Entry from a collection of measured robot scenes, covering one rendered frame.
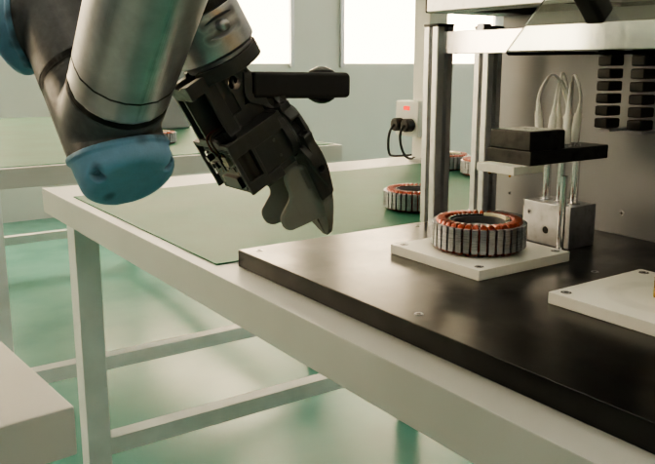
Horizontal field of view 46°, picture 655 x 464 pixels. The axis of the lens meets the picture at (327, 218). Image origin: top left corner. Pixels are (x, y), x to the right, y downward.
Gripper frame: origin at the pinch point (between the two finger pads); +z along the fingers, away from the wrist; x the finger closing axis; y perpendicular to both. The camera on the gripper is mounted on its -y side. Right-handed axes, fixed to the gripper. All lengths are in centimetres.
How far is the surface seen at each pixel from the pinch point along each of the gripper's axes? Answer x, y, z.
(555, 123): 0.4, -33.8, 10.0
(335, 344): 7.2, 8.8, 7.1
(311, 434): -99, -12, 104
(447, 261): 2.7, -9.5, 12.6
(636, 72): 6.1, -43.7, 8.5
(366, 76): -447, -304, 169
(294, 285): -6.4, 4.3, 7.5
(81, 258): -89, 11, 21
